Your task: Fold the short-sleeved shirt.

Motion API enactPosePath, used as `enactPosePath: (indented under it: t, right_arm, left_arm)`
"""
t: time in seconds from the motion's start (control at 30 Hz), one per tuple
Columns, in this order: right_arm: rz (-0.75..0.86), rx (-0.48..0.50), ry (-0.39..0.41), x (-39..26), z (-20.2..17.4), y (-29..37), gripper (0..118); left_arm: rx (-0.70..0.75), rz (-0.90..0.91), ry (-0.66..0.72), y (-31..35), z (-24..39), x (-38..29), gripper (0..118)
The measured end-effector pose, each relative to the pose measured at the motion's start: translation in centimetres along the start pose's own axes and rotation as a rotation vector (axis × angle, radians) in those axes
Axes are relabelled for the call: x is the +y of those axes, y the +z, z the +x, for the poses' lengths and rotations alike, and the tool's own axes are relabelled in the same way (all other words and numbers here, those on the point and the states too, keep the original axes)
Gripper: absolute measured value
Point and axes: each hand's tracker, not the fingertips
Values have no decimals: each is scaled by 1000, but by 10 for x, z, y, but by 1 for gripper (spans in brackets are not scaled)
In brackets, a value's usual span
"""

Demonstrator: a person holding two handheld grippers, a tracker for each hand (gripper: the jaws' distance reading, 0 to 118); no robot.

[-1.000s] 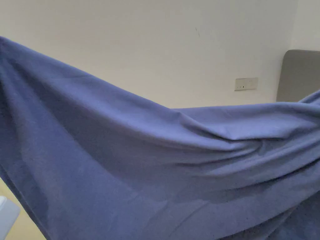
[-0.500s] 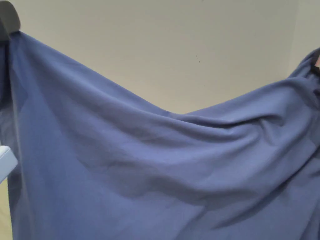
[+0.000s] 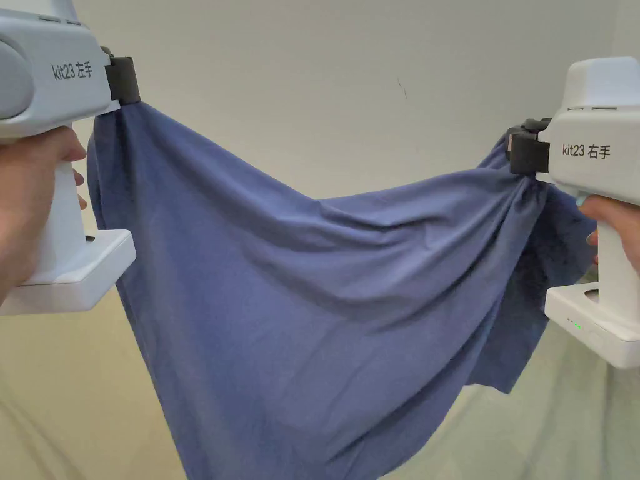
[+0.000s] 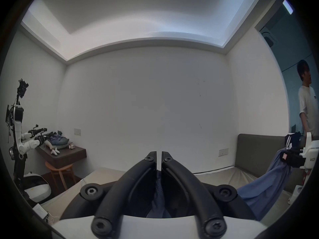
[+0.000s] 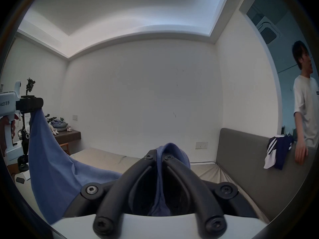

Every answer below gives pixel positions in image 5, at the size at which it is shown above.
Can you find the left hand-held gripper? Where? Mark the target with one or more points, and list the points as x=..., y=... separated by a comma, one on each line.
x=10, y=103

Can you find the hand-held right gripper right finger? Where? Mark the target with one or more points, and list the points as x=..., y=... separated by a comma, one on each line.
x=193, y=183

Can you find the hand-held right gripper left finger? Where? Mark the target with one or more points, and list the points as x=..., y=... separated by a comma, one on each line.
x=124, y=183

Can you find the blue shirt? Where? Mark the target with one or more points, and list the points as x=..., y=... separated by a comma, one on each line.
x=56, y=173

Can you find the person's left hand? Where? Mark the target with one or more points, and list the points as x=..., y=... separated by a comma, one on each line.
x=4, y=133

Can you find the bed with beige sheet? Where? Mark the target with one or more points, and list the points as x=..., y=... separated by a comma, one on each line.
x=107, y=158

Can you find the wooden desk with plush toys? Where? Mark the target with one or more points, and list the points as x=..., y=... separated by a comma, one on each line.
x=71, y=134

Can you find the grey padded headboard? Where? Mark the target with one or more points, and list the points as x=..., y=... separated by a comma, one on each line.
x=244, y=158

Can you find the white card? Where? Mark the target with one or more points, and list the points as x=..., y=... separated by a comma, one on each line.
x=27, y=175

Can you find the black phone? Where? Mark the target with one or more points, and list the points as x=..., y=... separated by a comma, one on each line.
x=20, y=180

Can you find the navy and white garment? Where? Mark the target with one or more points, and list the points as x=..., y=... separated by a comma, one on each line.
x=280, y=148

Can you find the black tripod with camera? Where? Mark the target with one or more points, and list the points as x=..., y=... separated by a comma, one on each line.
x=23, y=138

